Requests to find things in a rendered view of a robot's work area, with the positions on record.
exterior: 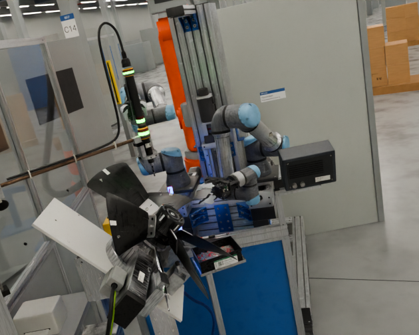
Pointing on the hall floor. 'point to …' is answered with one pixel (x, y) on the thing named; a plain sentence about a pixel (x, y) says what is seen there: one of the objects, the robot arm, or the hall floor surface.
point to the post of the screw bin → (215, 304)
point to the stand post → (100, 310)
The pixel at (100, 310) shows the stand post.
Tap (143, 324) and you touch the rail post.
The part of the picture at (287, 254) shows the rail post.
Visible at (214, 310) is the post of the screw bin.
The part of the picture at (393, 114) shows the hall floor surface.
